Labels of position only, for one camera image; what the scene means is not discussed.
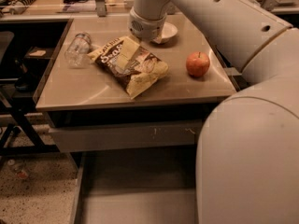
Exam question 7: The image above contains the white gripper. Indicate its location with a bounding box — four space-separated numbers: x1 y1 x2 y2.
117 7 165 71

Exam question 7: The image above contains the clear plastic water bottle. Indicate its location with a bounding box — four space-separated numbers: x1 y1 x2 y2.
64 33 92 69

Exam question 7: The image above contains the white bowl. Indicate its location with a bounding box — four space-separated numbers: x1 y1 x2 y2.
152 22 178 44

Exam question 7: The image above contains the red apple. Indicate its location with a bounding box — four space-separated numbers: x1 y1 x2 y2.
186 51 210 77

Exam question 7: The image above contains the closed top drawer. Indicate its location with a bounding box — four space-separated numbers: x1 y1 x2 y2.
50 119 203 152

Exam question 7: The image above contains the grey drawer cabinet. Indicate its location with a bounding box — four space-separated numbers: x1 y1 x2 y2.
36 15 235 224

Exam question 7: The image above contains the brown sea salt chip bag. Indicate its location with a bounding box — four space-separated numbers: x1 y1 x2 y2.
88 36 169 99

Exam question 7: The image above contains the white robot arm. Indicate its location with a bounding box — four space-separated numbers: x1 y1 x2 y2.
129 0 299 224

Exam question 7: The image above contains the plastic bottle on floor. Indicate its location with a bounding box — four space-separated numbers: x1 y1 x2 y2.
7 160 29 180

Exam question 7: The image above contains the black table frame left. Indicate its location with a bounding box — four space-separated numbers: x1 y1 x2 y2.
0 84 59 156

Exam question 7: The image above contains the open middle drawer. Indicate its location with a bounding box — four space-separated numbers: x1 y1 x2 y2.
70 146 199 224

